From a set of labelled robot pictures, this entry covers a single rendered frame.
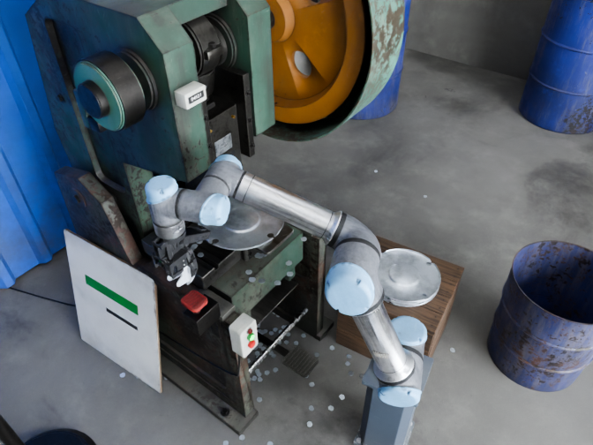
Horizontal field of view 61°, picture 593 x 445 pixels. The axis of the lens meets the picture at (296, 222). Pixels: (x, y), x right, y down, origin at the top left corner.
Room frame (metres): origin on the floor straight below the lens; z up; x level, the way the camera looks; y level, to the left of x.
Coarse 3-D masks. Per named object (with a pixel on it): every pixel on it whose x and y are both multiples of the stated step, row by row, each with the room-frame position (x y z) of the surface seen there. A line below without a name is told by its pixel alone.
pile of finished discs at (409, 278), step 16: (384, 256) 1.49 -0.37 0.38; (400, 256) 1.49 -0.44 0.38; (416, 256) 1.49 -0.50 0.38; (384, 272) 1.40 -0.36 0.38; (400, 272) 1.40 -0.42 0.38; (416, 272) 1.40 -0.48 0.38; (432, 272) 1.40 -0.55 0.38; (384, 288) 1.32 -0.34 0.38; (400, 288) 1.32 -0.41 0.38; (416, 288) 1.32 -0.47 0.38; (432, 288) 1.31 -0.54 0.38; (400, 304) 1.25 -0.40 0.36; (416, 304) 1.25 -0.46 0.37
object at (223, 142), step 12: (216, 96) 1.42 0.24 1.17; (216, 108) 1.35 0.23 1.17; (228, 108) 1.34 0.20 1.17; (216, 120) 1.30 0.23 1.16; (228, 120) 1.33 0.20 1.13; (216, 132) 1.29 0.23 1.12; (228, 132) 1.33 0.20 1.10; (216, 144) 1.29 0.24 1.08; (228, 144) 1.32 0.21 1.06; (216, 156) 1.28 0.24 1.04; (240, 156) 1.36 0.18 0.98; (192, 180) 1.30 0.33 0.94
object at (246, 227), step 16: (240, 208) 1.33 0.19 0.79; (256, 208) 1.34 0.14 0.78; (224, 224) 1.26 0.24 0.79; (240, 224) 1.25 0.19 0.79; (256, 224) 1.25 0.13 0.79; (272, 224) 1.26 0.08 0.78; (208, 240) 1.18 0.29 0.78; (224, 240) 1.18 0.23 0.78; (240, 240) 1.18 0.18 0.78; (256, 240) 1.18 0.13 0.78
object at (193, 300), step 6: (186, 294) 0.98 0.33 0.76; (192, 294) 0.98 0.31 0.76; (198, 294) 0.98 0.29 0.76; (186, 300) 0.95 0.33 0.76; (192, 300) 0.95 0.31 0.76; (198, 300) 0.95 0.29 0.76; (204, 300) 0.95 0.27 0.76; (186, 306) 0.93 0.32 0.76; (192, 306) 0.93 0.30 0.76; (198, 306) 0.93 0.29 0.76; (192, 312) 0.92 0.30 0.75
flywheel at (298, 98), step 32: (288, 0) 1.61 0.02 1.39; (320, 0) 1.54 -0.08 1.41; (352, 0) 1.43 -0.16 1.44; (288, 32) 1.59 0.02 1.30; (320, 32) 1.54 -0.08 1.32; (352, 32) 1.43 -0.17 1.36; (288, 64) 1.62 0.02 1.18; (320, 64) 1.54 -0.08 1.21; (352, 64) 1.42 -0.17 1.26; (288, 96) 1.62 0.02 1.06; (320, 96) 1.50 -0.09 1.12; (352, 96) 1.50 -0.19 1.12
